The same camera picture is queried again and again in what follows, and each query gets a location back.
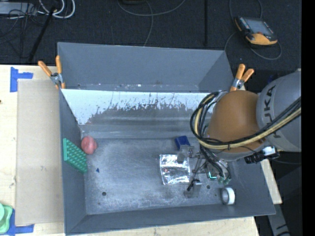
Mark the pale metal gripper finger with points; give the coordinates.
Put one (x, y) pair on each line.
(195, 190)
(184, 153)

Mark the blue small block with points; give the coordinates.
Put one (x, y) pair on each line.
(181, 141)

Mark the silver foil packet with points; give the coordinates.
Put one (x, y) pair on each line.
(172, 171)

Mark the white tape roll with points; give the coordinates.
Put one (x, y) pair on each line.
(227, 195)

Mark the grey metal bin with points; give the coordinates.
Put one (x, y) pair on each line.
(128, 176)

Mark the pink toy peach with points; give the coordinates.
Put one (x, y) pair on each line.
(88, 144)

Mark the green studded flat block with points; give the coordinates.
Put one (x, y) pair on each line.
(75, 156)

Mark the pale brown cardboard board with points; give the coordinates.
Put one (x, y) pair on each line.
(37, 144)

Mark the pale green plastic thing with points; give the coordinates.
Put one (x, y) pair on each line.
(5, 217)

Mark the black cylinder on white bracket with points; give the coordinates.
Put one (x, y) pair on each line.
(256, 157)

